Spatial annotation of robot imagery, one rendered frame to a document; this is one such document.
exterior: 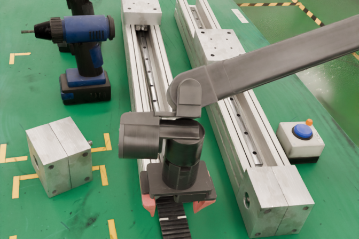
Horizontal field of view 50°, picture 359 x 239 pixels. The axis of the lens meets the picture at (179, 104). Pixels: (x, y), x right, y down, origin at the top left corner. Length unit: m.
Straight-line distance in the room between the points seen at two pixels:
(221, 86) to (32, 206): 0.43
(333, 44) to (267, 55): 0.11
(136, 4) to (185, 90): 0.67
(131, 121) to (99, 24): 0.37
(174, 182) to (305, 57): 0.28
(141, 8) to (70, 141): 0.54
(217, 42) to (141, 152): 0.54
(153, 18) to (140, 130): 0.64
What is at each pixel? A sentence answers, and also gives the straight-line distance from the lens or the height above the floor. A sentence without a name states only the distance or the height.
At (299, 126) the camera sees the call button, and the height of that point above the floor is 0.85.
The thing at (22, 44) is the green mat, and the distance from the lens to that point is 1.24.
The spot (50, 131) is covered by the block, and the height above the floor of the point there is 0.87.
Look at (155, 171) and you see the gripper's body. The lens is 0.65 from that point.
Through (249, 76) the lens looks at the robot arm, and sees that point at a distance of 0.59.
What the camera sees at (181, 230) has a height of 0.79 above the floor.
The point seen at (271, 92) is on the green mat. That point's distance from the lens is 1.11.
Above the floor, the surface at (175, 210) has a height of 0.79.
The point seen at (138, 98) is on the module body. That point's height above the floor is 0.86.
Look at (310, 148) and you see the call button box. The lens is 0.90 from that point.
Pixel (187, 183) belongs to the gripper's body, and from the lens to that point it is 0.62.
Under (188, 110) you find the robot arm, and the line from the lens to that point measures 0.55.
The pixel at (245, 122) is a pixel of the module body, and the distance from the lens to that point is 0.89.
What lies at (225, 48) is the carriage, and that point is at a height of 0.90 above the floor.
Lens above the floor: 1.40
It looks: 39 degrees down
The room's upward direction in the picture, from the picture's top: 8 degrees clockwise
